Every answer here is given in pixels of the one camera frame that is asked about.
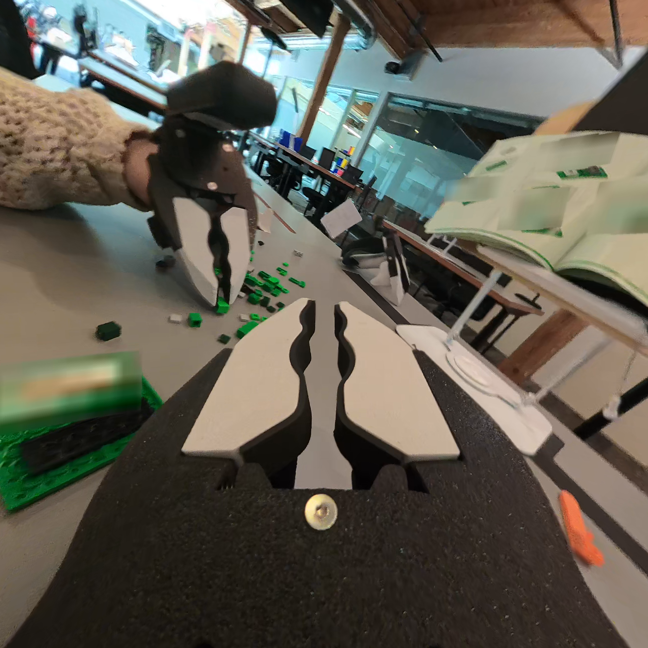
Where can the person's left hand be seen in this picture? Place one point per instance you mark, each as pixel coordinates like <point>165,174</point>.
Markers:
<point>136,172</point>

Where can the dark green lego brick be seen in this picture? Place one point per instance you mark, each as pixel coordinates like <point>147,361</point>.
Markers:
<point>108,330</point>

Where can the black white bag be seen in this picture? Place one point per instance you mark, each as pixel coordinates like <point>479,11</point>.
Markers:
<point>390,268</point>

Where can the orange brick separator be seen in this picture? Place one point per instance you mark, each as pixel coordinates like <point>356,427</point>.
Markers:
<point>579,531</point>

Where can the black office chair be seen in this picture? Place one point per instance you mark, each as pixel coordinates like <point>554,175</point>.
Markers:
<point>316,195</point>

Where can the white paper card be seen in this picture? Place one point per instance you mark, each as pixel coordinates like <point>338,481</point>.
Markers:
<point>341,217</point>

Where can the open instruction booklet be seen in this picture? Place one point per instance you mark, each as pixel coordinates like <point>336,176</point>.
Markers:
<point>582,260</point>

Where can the small green lego plate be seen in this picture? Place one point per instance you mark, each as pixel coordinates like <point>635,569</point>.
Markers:
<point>221,306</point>

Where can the pile of lego pieces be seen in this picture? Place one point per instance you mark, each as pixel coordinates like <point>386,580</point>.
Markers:
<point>268,286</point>

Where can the white paper scrap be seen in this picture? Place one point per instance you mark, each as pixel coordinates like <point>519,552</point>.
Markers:
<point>264,217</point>

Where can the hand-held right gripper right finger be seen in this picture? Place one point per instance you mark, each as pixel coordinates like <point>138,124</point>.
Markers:
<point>392,395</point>

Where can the long wooden desk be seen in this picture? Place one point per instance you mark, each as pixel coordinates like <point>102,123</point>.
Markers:
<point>303,161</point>

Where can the black stand leg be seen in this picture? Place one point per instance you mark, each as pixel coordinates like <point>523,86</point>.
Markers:
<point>607,412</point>

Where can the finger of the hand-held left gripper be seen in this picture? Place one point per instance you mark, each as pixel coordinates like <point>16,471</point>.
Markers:
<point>238,243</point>
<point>195,243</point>

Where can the green lego baseplate black bricks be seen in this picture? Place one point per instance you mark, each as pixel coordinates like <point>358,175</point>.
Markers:
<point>30,486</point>

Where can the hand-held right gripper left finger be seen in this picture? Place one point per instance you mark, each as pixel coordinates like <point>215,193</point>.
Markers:
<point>248,390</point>

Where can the wooden bench table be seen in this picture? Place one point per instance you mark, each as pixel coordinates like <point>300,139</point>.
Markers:
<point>516,306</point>

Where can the white clear booklet stand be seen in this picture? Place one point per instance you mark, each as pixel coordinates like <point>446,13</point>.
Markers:
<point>430,344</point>

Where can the wooden post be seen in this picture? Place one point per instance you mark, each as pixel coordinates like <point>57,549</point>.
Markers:
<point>324,76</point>

